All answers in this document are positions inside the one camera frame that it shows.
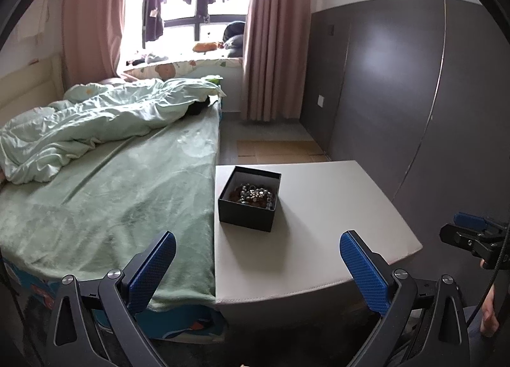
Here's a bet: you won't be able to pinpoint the pile of mixed jewelry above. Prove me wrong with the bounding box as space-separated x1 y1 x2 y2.
228 183 276 210

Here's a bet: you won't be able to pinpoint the black jewelry box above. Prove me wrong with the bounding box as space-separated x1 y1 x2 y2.
218 166 282 232

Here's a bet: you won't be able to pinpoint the person's right hand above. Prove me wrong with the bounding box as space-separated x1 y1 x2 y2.
480 285 499 338

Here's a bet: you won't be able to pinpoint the bed with green sheet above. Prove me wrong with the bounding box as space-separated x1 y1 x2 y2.
1 97 225 342

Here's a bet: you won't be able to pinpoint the cardboard floor sheets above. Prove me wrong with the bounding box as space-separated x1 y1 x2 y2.
237 140 329 165

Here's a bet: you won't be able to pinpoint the light green duvet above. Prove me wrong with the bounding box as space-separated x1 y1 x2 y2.
1 78 225 185

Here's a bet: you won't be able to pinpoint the black garment on bed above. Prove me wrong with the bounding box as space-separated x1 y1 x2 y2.
185 97 210 116

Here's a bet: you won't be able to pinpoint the beige padded headboard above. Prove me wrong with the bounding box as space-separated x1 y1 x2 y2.
0 54 64 126

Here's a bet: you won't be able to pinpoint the patterned window seat cushion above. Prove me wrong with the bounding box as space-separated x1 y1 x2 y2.
124 57 243 81

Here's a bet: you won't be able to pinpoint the right pink curtain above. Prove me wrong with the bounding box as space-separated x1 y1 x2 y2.
240 0 311 122

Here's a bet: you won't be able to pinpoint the pink curtain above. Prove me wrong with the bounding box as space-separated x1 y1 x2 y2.
240 0 311 122
62 0 125 86

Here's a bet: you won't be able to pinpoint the orange plush toy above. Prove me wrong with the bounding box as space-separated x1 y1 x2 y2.
193 42 219 53

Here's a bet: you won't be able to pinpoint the dark cushions on sill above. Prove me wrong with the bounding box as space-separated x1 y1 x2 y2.
223 21 245 58

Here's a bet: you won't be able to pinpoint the beige hanging towel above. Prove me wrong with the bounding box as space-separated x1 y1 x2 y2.
16 0 49 42

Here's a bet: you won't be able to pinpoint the left pink curtain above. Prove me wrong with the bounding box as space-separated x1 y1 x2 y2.
62 0 125 86

